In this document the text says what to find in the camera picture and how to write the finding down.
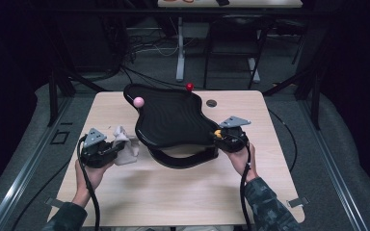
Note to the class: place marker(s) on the grey tape strip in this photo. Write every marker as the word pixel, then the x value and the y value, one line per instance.
pixel 54 202
pixel 297 202

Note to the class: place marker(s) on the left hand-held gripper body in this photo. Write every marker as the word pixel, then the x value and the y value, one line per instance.
pixel 98 154

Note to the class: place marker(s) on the white table leg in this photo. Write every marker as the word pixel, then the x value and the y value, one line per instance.
pixel 253 72
pixel 180 57

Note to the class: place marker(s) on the yellow ball knob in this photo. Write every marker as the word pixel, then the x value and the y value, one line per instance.
pixel 217 133

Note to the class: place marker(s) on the black flat device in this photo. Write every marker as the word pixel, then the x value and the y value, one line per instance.
pixel 223 2

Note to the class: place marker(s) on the red ball knob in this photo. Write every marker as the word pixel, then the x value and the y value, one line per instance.
pixel 190 87

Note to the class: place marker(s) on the aluminium floor rail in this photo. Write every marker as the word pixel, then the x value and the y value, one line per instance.
pixel 340 179
pixel 19 189

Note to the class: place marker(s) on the white quilted cloth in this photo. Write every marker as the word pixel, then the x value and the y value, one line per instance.
pixel 126 150

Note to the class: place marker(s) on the black wavy tray with base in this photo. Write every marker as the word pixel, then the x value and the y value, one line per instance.
pixel 173 122

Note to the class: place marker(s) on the black horizontal frame bar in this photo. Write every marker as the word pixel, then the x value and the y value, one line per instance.
pixel 109 12

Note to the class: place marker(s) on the orange object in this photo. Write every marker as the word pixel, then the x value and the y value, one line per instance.
pixel 188 1

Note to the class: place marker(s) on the black metal stand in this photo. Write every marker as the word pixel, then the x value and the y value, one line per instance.
pixel 53 102
pixel 316 102

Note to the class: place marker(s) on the pink ball knob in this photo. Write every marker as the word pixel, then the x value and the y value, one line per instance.
pixel 138 102

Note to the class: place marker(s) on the black chair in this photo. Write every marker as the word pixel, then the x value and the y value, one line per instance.
pixel 241 20

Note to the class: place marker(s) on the person's right hand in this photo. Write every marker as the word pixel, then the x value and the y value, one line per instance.
pixel 242 163

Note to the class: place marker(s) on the person's left hand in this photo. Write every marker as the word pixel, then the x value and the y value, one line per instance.
pixel 91 179

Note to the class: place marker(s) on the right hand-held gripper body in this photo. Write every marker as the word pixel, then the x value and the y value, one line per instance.
pixel 234 139

